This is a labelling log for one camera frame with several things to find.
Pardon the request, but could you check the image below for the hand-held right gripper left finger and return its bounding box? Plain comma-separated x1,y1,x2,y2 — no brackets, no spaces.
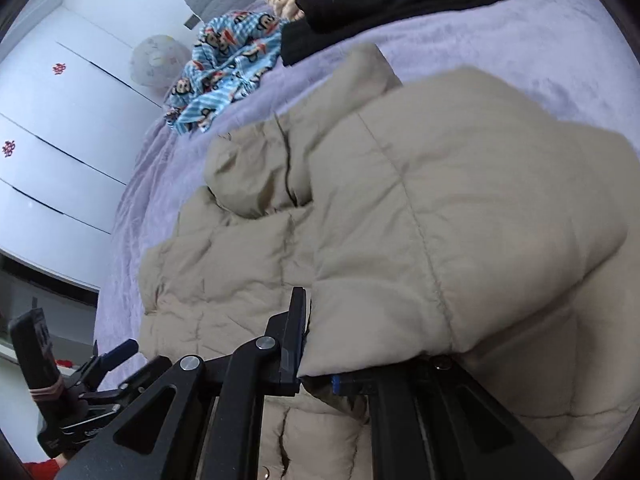
60,287,308,480

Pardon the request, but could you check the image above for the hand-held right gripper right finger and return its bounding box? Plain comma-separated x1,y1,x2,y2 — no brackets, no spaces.
330,355,573,480

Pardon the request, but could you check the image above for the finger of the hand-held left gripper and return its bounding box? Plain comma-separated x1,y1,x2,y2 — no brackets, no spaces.
74,338,140,387
116,356,174,397

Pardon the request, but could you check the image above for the beige puffer jacket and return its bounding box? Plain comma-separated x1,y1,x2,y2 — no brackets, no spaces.
137,42,640,480

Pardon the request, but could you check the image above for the person's left forearm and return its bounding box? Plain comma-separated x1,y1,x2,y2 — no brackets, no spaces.
22,459,67,480

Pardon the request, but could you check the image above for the white wardrobe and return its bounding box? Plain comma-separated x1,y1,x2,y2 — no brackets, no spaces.
0,4,166,291

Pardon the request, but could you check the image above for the blue monkey print pajamas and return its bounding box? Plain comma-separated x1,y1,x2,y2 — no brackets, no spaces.
162,10,288,136

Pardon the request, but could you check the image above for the white round cushion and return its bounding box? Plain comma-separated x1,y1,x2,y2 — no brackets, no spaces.
130,35,186,97

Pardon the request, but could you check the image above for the purple fleece blanket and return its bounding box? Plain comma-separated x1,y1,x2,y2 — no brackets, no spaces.
92,0,640,396

